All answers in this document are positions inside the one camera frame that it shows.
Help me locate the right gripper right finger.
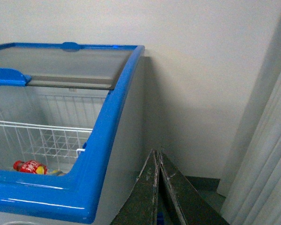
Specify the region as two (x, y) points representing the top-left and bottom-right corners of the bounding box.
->
(158, 152), (228, 225)

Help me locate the white blue chest freezer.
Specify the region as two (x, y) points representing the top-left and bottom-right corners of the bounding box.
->
(0, 43), (144, 225)

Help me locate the red labelled drink bottle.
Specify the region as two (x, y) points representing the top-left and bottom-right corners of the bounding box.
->
(13, 160), (66, 176)

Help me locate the blue rear lid handle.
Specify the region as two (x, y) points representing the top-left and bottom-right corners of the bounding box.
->
(61, 42), (82, 52)

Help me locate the sliding glass freezer lid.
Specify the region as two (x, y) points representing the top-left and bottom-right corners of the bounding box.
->
(0, 46), (132, 90)

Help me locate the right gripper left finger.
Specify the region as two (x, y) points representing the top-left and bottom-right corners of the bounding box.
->
(111, 150), (160, 225)

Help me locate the white wire freezer basket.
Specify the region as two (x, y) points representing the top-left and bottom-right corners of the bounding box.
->
(0, 87), (108, 172)

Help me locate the white curtain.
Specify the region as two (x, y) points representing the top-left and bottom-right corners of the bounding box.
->
(221, 73), (281, 225)

